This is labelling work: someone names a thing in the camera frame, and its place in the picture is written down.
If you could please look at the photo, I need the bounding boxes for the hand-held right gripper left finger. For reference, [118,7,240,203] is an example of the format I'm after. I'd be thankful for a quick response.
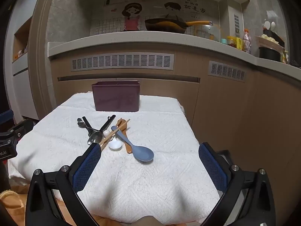
[25,143,102,226]

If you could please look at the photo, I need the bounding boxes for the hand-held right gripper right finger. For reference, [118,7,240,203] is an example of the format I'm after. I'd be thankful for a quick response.
[198,142,276,226]

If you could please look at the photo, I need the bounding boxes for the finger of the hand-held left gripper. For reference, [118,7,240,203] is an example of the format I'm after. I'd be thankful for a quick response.
[0,109,14,124]
[0,124,24,144]

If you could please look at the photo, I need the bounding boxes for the metal spoon with black handle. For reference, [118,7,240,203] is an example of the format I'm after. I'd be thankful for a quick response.
[82,116,104,146]

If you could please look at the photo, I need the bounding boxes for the white ceramic spoon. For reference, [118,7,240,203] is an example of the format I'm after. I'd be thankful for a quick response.
[103,130,123,150]

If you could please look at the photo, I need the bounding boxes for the brown wooden spoon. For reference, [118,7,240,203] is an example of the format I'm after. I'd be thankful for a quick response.
[116,119,133,154]

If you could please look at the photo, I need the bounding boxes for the black-handled utensil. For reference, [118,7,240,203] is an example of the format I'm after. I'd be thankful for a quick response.
[99,115,116,133]

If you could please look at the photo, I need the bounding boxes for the blue plastic spoon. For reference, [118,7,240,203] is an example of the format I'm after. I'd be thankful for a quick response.
[110,125,155,163]

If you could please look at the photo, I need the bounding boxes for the purple plastic utensil holder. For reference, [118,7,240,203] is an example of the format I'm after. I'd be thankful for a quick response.
[92,80,141,112]

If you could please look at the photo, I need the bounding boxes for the white textured towel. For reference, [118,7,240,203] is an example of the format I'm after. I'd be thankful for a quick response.
[8,92,220,224]

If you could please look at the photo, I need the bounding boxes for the white open shelf unit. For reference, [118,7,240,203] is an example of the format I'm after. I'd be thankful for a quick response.
[11,16,33,76]

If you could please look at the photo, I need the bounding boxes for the short grey vent grille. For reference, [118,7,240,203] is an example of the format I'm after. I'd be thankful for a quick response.
[208,61,246,83]

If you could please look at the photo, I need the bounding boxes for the long grey vent grille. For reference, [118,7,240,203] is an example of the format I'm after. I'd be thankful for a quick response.
[71,54,175,72]

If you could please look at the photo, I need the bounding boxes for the black pot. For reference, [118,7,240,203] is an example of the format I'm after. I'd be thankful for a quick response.
[258,47,282,63]

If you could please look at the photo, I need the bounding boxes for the plastic bottle with orange cap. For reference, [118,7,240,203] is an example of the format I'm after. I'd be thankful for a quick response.
[242,29,252,53]

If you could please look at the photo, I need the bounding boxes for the glass pot lid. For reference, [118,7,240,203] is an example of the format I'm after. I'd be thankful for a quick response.
[196,25,222,41]

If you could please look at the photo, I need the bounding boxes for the grey stone countertop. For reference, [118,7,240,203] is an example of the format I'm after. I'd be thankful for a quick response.
[48,31,301,69]

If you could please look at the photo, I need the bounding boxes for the beige basket of vegetables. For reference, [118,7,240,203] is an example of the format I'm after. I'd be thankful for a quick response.
[255,33,286,53]

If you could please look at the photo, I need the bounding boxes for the black holder with white ladles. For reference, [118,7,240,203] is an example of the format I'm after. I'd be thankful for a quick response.
[262,21,285,46]

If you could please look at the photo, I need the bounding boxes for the tan rope-handled bag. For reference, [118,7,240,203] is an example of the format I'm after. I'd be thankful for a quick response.
[0,188,26,226]

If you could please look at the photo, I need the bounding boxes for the black wok with yellow handle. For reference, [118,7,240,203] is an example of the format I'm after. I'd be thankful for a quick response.
[144,18,213,34]

